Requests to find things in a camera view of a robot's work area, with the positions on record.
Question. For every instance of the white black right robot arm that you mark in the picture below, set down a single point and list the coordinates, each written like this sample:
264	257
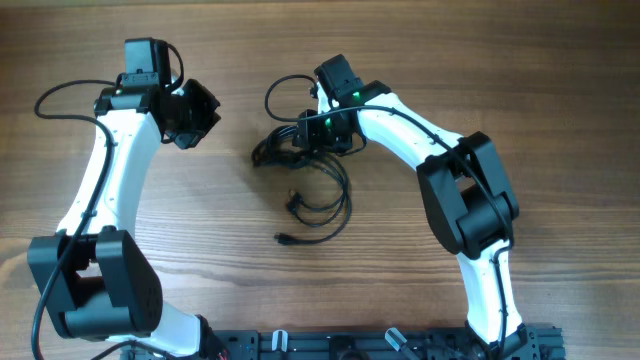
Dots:
468	199

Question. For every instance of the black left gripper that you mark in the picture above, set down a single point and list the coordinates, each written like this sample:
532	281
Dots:
208	105

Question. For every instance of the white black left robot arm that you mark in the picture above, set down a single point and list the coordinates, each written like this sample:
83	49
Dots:
94	282

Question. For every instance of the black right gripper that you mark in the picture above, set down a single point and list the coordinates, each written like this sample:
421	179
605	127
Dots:
308	130

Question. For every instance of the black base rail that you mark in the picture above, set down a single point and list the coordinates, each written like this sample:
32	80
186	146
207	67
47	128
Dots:
528	343

